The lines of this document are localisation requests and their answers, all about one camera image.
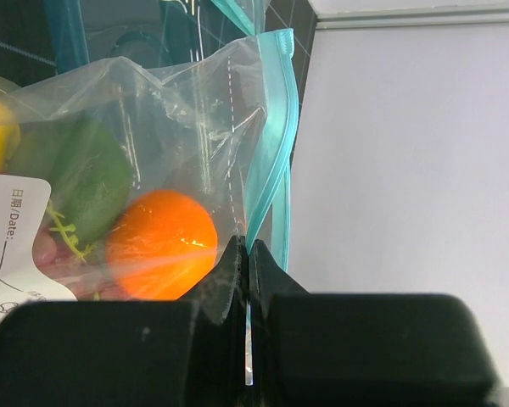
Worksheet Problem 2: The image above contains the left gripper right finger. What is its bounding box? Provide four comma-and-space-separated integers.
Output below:
249, 241, 499, 406

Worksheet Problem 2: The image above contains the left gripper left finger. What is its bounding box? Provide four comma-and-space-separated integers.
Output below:
0, 237, 248, 406

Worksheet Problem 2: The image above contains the orange fruit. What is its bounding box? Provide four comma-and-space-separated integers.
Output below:
105, 190, 218, 300

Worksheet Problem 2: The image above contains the purple grape bunch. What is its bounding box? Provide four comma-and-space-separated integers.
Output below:
32, 202, 128, 301

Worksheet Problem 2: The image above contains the clear zip top bag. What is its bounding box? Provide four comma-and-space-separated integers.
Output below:
0, 27, 301, 387

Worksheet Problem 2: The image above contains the green lime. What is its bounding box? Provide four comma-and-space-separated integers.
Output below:
7, 117, 133, 251

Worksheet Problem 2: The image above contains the teal plastic tray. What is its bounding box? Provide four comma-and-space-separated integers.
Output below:
43, 0, 269, 73

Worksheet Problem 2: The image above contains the black grid mat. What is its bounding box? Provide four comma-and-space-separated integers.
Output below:
0, 0, 319, 103

